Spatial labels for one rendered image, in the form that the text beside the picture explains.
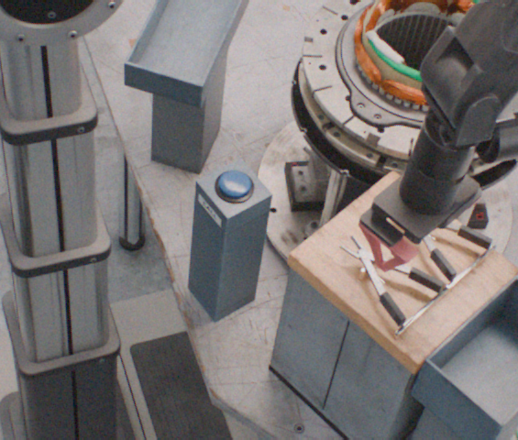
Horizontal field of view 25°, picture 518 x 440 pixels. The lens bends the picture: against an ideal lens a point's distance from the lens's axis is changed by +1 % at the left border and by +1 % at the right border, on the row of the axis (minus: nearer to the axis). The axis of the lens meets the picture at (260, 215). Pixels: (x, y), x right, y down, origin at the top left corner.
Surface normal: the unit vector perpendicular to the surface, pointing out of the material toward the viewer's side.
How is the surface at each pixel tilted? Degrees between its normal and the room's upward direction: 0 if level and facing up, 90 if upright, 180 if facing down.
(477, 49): 62
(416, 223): 2
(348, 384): 90
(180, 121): 90
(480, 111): 83
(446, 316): 0
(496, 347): 0
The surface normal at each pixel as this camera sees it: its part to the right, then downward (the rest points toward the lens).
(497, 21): -0.80, -0.12
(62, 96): 0.33, 0.78
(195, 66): 0.09, -0.58
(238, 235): 0.59, 0.69
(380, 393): -0.70, 0.54
